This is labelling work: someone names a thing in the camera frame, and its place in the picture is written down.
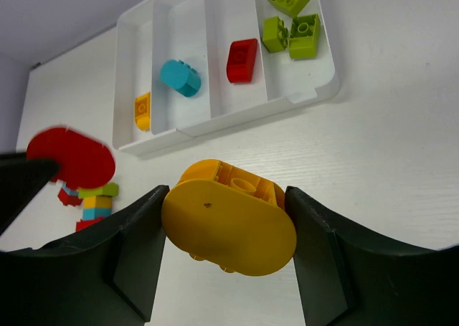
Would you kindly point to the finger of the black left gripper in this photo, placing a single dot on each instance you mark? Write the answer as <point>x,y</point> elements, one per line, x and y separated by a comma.
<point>21,180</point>

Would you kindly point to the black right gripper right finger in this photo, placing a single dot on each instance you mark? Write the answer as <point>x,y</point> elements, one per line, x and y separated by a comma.
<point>350,275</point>

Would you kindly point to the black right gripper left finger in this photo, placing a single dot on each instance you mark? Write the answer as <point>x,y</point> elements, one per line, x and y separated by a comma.
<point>106,274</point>

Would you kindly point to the red rounded lego brick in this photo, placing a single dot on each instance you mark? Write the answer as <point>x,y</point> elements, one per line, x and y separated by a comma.
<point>84,162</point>

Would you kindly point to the yellow square lego brick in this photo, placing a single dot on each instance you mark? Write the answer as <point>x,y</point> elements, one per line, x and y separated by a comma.
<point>97,202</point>

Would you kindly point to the long lime green lego brick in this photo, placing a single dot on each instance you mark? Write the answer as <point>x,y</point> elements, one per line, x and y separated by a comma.
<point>110,189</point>

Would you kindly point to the yellow rounded lego brick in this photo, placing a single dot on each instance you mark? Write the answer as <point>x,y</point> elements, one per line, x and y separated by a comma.
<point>233,218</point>

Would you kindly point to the yellow curved lego brick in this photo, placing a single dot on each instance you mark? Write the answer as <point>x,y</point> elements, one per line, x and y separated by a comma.
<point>142,111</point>

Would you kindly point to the teal rounded lego brick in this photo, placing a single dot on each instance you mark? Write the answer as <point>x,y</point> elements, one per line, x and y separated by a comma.
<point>181,77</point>

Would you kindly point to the red curved lego brick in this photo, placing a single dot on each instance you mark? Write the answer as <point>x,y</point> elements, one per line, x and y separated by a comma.
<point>241,60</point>

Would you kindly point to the lime green square lego brick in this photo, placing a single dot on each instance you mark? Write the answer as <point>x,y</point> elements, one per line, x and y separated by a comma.
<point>304,36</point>

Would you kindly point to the lime green small lego brick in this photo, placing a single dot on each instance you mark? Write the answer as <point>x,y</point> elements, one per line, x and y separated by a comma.
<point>275,34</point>

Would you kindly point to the small teal lego brick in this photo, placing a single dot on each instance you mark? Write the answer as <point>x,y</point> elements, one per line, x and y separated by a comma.
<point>70,190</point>

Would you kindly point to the white divided sorting tray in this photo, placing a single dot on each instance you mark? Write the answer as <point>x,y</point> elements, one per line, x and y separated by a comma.
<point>199,33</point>

